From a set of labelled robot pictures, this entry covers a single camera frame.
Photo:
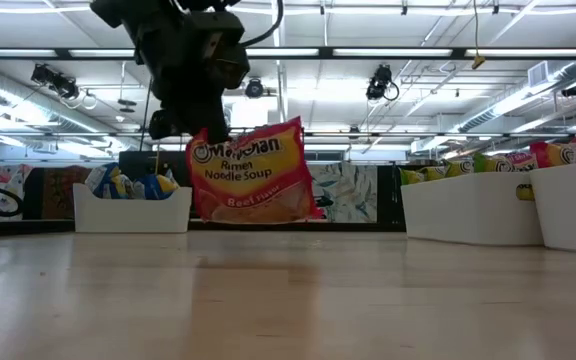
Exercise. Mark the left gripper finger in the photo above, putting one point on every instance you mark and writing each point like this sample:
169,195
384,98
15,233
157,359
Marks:
210,125
168,125

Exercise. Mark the floral fruit print cloth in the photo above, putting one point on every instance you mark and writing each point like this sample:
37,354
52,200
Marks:
3,190

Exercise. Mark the rig light bar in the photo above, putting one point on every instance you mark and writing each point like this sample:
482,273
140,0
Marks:
393,52

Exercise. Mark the black ceiling spotlight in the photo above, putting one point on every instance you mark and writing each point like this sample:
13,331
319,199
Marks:
55,82
380,82

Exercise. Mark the lime chili shrimp ramen pack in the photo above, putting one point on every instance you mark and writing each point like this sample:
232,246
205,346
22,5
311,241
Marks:
505,162
433,173
408,176
460,167

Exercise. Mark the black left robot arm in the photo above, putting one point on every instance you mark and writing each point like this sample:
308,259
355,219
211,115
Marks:
203,4

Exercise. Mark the white plastic bin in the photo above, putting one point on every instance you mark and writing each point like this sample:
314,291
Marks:
468,210
573,210
133,215

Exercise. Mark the leaf print cloth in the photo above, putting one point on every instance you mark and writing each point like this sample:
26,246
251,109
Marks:
348,192

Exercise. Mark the dark patterned cloth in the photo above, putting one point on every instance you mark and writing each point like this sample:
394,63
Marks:
58,192

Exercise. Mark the silver ceiling duct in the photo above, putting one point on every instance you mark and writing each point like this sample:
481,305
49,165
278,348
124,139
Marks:
498,107
18,95

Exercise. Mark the black flat screen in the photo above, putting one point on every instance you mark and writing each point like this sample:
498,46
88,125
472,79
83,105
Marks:
130,160

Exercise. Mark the black overhead camera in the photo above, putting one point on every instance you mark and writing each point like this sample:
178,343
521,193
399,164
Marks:
254,88

